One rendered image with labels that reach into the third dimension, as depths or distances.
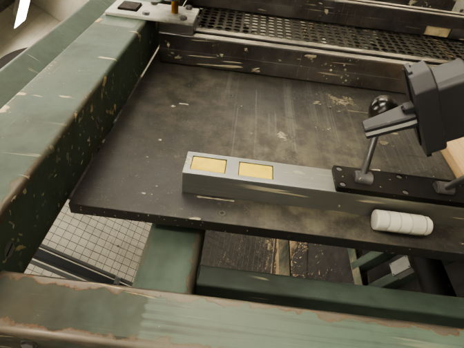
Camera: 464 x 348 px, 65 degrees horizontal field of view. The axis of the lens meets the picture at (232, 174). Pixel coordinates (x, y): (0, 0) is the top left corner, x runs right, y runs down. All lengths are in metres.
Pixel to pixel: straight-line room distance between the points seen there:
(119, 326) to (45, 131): 0.26
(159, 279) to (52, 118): 0.25
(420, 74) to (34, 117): 0.47
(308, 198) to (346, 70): 0.44
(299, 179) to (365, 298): 0.19
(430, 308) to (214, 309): 0.33
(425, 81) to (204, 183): 0.31
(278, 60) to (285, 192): 0.42
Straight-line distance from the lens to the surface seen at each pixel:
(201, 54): 0.89
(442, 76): 0.48
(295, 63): 0.89
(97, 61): 0.68
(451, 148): 0.79
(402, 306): 0.58
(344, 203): 0.56
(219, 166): 0.54
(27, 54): 1.48
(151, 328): 0.37
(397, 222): 0.56
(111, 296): 0.39
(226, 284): 0.52
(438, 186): 0.60
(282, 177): 0.53
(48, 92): 0.60
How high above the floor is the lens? 1.84
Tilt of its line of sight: 20 degrees down
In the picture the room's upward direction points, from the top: 59 degrees counter-clockwise
